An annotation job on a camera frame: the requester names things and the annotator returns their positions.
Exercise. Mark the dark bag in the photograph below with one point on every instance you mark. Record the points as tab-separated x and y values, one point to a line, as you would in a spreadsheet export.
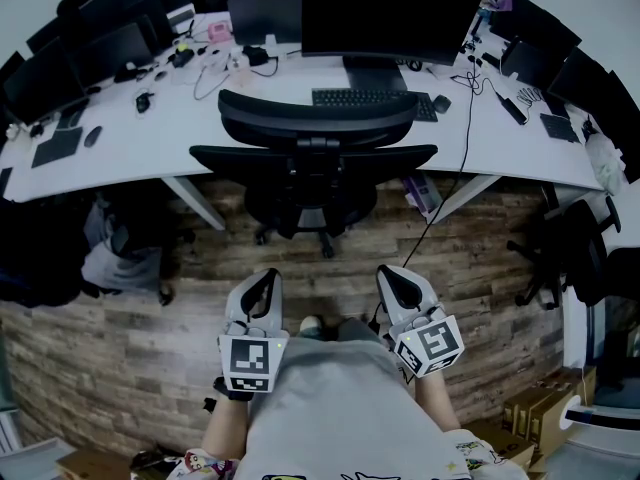
35	253

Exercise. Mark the black mesh office chair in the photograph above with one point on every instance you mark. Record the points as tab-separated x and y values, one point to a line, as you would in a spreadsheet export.
315	178

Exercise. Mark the black charger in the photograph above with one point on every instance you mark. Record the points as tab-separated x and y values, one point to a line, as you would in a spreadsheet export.
183	58
256	55

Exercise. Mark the purple box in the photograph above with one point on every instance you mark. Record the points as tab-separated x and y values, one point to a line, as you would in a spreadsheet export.
422	193

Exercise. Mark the black power brick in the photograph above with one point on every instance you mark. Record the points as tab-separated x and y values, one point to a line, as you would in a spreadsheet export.
511	109

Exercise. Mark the person's left shoe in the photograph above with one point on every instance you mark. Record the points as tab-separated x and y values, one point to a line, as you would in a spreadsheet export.
311	324

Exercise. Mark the small pink box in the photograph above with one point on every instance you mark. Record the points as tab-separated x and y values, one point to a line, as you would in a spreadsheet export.
220	32

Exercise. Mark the small black monitor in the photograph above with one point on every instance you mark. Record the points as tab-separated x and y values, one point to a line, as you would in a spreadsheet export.
265	18

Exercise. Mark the person's right forearm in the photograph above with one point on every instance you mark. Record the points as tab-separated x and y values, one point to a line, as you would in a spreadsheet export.
435	403

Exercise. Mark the person's left forearm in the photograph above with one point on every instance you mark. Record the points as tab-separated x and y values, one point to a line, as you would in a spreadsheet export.
225	428

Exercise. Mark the person's printed sleeve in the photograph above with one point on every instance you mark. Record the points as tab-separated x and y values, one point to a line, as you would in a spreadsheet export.
487	455
205	465

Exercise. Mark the person's right printed sleeve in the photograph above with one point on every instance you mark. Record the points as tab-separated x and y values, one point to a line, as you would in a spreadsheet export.
487	455

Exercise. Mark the long white office desk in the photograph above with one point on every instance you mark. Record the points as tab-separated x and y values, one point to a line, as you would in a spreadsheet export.
150	138

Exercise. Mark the crumpled white plastic bag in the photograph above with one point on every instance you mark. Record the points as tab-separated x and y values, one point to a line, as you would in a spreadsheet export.
605	165

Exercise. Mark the white round appliance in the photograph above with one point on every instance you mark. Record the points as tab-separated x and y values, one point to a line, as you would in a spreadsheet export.
580	413

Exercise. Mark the person's left printed sleeve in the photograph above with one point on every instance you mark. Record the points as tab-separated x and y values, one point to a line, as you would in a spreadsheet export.
205	465

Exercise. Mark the person's jeans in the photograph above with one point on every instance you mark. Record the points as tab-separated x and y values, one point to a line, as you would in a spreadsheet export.
350	330

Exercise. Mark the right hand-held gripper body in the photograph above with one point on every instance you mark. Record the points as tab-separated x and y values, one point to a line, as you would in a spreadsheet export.
435	343

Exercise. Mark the black mouse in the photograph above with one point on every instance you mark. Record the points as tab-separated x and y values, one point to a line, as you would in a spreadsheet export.
441	104
93	136

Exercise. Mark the person's grey top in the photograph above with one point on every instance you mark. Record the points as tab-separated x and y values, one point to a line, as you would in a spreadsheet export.
340	408

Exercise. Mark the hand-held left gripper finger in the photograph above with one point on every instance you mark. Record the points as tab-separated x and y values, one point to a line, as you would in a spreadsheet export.
235	310
277	308

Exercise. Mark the white sack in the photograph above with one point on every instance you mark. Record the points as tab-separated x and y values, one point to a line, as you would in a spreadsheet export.
120	268

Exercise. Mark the stack of small cardboard boxes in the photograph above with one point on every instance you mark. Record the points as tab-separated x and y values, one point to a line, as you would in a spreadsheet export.
537	415

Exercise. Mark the large black monitor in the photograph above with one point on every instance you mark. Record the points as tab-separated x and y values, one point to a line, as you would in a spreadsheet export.
390	18

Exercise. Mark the black swivel chair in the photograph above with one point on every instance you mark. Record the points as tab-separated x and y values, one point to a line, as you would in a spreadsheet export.
585	248

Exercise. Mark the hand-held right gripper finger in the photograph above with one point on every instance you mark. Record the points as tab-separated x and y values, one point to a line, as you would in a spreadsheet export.
387	303
430	300

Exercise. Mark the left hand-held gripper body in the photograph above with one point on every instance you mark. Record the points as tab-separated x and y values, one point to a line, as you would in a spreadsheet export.
250	358

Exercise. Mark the small black keyboard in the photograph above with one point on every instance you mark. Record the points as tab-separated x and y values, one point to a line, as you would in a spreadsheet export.
560	128

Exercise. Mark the dark glass window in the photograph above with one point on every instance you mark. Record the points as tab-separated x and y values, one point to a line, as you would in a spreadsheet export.
622	318

